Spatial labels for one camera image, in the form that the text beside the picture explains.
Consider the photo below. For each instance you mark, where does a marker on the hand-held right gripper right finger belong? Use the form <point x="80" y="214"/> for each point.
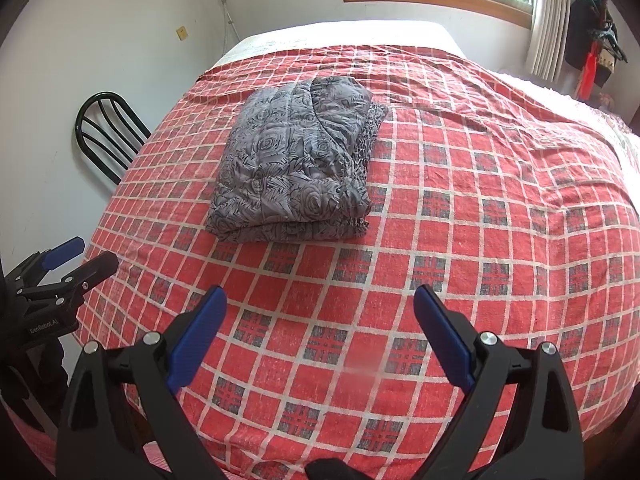
<point x="445" y="335"/>

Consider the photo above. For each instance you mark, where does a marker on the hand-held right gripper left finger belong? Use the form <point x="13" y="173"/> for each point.
<point x="200" y="330"/>

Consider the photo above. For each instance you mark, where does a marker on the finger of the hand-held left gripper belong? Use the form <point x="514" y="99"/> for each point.
<point x="92" y="267"/>
<point x="62" y="251"/>

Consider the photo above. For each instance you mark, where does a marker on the gray quilted floral jacket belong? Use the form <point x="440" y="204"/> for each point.
<point x="285" y="170"/>

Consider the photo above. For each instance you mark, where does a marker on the red plaid blanket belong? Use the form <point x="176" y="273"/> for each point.
<point x="450" y="260"/>

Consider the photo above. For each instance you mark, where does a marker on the black metal chair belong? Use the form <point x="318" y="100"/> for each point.
<point x="107" y="95"/>

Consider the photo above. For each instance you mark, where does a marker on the red hanging ornament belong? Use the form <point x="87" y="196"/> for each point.
<point x="587" y="75"/>

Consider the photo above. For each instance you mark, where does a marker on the white curtain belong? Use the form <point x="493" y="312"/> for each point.
<point x="547" y="25"/>

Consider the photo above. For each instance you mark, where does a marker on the yellow wall outlet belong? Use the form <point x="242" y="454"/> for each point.
<point x="182" y="33"/>

